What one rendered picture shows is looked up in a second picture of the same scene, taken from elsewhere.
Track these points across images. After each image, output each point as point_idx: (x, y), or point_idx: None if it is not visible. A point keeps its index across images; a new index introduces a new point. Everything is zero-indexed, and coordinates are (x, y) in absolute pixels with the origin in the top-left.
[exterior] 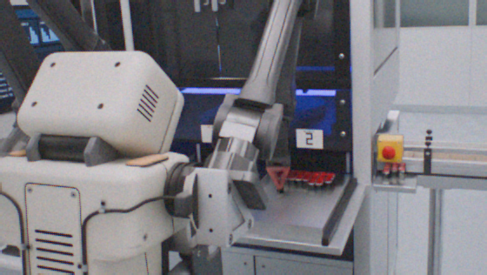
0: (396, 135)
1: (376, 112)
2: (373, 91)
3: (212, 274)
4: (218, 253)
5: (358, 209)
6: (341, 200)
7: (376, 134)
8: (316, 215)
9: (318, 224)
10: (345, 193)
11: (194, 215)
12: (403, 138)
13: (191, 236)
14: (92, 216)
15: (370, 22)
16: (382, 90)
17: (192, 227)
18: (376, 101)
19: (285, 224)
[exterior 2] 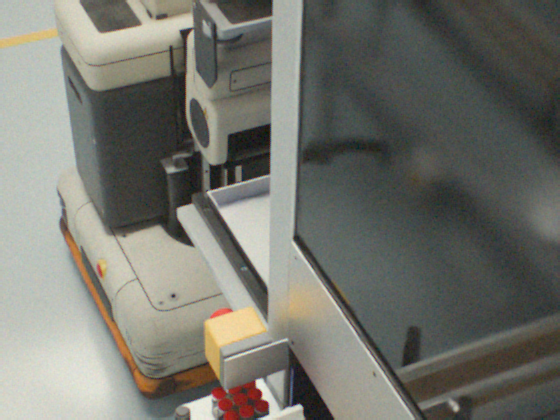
0: (232, 340)
1: (306, 336)
2: (284, 255)
3: (205, 50)
4: (211, 46)
5: (234, 311)
6: (252, 275)
7: (282, 340)
8: (265, 247)
9: (243, 232)
10: (264, 296)
11: None
12: (217, 350)
13: (222, 10)
14: None
15: (272, 96)
16: (369, 409)
17: (237, 17)
18: (315, 330)
19: (258, 178)
